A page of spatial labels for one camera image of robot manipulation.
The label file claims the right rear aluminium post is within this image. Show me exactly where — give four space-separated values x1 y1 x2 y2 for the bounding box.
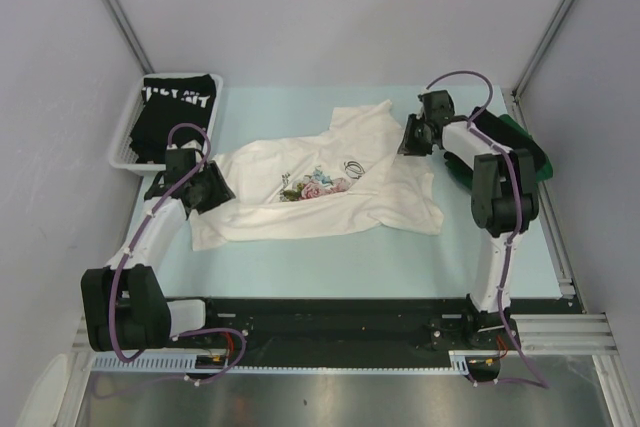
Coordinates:
511 0 578 101

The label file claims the white plastic laundry basket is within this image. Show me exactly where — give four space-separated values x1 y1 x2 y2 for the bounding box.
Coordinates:
109 73 223 176

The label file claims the light blue cable duct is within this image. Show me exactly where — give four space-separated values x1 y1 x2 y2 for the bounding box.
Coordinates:
92 353 469 375

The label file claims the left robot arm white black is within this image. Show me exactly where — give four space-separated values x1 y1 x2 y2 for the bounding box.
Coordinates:
80 147 235 362

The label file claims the white floral print t-shirt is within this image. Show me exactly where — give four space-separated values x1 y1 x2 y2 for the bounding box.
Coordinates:
190 100 444 251

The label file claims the black t-shirt white lettering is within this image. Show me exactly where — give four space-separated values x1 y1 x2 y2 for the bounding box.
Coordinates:
129 74 217 164

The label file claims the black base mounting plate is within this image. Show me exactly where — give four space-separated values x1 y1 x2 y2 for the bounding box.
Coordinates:
164 296 585 367

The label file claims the folded black t-shirt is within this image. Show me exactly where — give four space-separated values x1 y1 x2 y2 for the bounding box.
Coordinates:
473 110 553 182

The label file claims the left rear aluminium post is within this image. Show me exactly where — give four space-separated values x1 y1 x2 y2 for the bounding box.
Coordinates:
101 0 154 74

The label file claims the folded green t-shirt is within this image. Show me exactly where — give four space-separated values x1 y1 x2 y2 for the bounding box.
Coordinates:
444 111 554 192

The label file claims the aluminium front frame rail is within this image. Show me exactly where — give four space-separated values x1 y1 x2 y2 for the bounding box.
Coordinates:
70 312 621 354

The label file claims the aluminium post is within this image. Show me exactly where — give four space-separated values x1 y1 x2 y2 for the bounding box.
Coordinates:
101 0 154 74
511 0 578 101

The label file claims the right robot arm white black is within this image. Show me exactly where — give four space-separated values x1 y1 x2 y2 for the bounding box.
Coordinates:
398 90 541 350

